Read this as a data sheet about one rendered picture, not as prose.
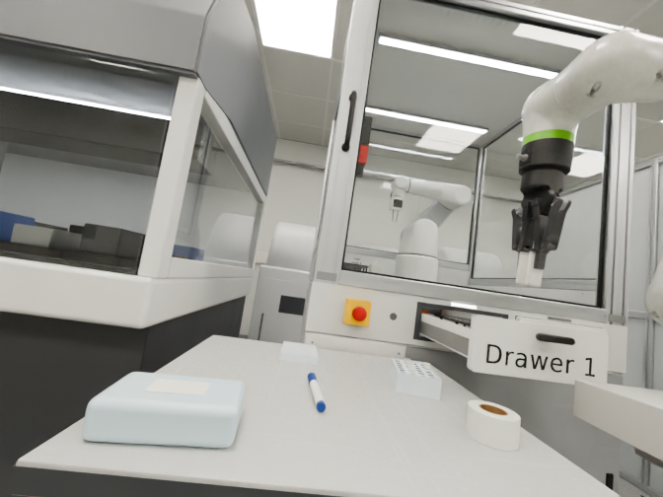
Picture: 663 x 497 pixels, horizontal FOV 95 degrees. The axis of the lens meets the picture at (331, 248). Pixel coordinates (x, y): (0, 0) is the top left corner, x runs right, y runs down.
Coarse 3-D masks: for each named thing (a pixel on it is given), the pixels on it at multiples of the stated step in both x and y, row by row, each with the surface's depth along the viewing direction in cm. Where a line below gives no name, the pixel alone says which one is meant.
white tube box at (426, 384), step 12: (396, 360) 70; (396, 372) 61; (408, 372) 61; (420, 372) 62; (432, 372) 64; (396, 384) 59; (408, 384) 58; (420, 384) 58; (432, 384) 58; (432, 396) 58
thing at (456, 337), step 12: (420, 324) 91; (432, 324) 84; (444, 324) 77; (456, 324) 72; (432, 336) 82; (444, 336) 76; (456, 336) 70; (468, 336) 66; (456, 348) 69; (468, 348) 65
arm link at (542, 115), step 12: (552, 84) 58; (540, 96) 61; (552, 96) 58; (528, 108) 64; (540, 108) 61; (552, 108) 59; (528, 120) 64; (540, 120) 62; (552, 120) 60; (564, 120) 59; (576, 120) 59; (528, 132) 64; (540, 132) 61; (552, 132) 60; (564, 132) 60
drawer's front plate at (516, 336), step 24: (480, 336) 60; (504, 336) 61; (528, 336) 61; (576, 336) 62; (600, 336) 63; (480, 360) 60; (504, 360) 60; (528, 360) 61; (576, 360) 62; (600, 360) 62
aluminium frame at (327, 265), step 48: (432, 0) 104; (480, 0) 104; (336, 144) 94; (624, 144) 103; (336, 192) 93; (624, 192) 102; (336, 240) 92; (624, 240) 100; (384, 288) 91; (432, 288) 93; (624, 288) 99
